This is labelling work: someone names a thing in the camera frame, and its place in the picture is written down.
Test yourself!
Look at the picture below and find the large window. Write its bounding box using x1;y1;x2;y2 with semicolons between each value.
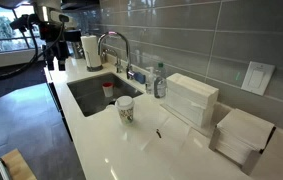
0;3;47;56

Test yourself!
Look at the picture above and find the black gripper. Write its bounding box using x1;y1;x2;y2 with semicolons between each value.
40;21;71;72

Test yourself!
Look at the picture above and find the white cup with red inside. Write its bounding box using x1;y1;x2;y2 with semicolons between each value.
101;82;115;99

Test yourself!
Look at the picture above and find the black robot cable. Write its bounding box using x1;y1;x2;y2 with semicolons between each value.
0;13;66;82

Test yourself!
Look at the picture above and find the grey metal napkin holder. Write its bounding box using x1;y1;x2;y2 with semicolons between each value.
208;124;278;176

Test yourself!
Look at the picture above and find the black coffee appliance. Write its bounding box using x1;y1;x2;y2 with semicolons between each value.
64;29;86;60

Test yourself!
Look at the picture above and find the white folded paper towel stack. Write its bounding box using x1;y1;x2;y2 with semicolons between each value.
165;72;220;129

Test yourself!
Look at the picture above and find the clear bottle with green cap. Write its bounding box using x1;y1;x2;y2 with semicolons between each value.
153;62;168;99

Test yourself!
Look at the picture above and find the dark wire paper towel holder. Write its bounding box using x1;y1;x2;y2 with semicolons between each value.
86;64;104;73

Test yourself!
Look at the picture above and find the blue sponge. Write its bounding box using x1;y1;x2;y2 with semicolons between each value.
134;71;147;85

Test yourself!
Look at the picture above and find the printed paper cup with lid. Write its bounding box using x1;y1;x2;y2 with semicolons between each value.
114;95;136;125

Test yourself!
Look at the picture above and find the dark wood cabinet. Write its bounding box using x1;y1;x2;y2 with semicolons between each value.
43;66;75;143

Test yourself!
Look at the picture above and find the white paper towel roll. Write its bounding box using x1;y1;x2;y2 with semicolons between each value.
80;34;103;69

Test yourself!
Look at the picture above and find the small chrome water tap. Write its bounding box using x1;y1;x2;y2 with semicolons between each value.
102;48;124;74

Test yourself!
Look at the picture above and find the stainless steel sink basin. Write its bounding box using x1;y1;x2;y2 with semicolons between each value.
66;72;144;118

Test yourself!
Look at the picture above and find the white napkin stack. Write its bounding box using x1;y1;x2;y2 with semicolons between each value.
215;108;275;166

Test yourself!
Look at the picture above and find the tall chrome gooseneck faucet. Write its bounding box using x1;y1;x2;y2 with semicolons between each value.
97;30;136;81

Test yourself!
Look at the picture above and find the clear soap pump dispenser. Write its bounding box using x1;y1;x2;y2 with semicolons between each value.
144;65;157;95

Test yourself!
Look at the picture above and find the light wooden block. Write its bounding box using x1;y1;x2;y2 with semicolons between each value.
0;148;38;180

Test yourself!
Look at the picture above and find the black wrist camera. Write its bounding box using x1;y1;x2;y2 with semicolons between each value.
9;13;39;33

